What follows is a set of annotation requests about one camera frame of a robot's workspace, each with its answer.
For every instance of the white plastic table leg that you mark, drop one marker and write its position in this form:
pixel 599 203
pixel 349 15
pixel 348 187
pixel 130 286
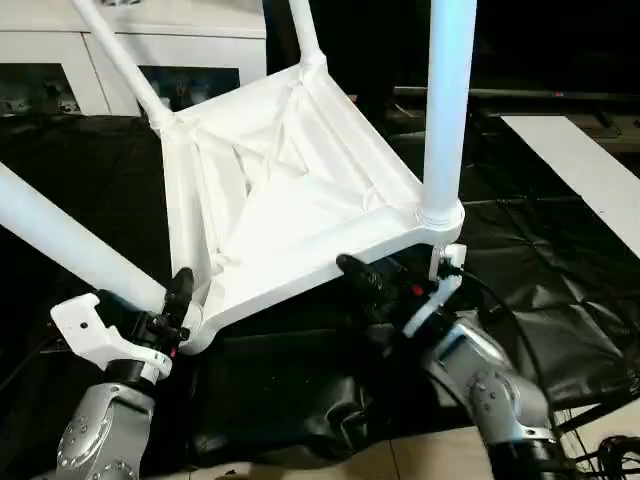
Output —
pixel 305 30
pixel 450 110
pixel 70 240
pixel 125 60

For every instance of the white plastic table top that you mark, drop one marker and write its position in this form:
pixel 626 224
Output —
pixel 290 180

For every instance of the black mat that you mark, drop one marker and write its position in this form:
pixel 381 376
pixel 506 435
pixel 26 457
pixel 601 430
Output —
pixel 60 170

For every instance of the white flat board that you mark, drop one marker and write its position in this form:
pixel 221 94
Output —
pixel 580 170

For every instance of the black stand leg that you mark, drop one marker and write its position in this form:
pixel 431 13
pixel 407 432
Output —
pixel 590 415

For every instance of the white cabinet with glass doors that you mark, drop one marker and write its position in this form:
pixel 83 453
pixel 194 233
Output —
pixel 100 45

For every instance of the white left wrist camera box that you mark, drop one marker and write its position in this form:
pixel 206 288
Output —
pixel 100 335

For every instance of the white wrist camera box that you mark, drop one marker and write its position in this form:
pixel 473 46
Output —
pixel 100 335
pixel 440 285

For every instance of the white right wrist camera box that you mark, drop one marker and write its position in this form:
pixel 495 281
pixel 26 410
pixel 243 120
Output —
pixel 440 285

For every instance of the black metal rail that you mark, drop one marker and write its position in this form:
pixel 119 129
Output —
pixel 520 95

